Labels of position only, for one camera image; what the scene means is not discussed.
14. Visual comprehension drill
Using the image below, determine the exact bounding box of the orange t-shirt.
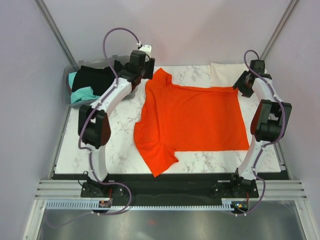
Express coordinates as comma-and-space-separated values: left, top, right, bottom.
133, 68, 249, 177

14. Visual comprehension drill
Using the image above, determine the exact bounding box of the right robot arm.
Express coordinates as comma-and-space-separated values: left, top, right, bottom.
229, 59, 292, 198

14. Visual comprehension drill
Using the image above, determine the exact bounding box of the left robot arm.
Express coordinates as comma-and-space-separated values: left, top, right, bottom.
78, 45, 155, 198

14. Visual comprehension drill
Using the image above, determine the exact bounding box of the cream folded cloth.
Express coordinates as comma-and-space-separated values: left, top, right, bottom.
210, 62, 248, 87

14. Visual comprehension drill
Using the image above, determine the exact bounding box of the clear plastic storage bin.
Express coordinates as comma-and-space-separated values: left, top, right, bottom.
63, 55, 138, 109

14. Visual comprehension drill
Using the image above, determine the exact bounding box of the black garment in bin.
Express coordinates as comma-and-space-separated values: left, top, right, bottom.
71, 65, 116, 96

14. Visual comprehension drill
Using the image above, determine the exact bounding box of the teal garment in bin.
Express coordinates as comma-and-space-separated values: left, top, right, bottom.
67, 72, 99, 104

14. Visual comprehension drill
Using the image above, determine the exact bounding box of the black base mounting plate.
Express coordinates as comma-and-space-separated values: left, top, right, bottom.
52, 171, 291, 207

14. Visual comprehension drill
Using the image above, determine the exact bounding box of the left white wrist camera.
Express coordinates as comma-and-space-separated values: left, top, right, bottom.
138, 44, 152, 55

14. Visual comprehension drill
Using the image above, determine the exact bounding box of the right aluminium frame post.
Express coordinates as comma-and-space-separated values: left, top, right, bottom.
259, 0, 300, 60

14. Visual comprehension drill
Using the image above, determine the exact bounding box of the aluminium frame post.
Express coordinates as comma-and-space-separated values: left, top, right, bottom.
259, 0, 300, 60
34, 0, 77, 65

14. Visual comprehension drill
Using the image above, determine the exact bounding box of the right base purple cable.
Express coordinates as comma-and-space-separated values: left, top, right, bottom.
229, 179, 267, 218

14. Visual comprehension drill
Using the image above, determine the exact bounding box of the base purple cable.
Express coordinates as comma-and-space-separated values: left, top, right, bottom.
229, 179, 267, 218
91, 182, 132, 217

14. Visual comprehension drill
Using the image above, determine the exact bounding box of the left aluminium frame post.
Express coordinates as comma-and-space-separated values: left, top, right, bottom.
34, 0, 77, 65

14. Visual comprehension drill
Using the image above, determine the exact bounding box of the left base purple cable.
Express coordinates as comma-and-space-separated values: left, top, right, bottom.
91, 182, 132, 217

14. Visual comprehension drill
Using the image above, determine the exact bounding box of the white slotted cable duct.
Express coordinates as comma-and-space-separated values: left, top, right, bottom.
45, 199, 249, 212

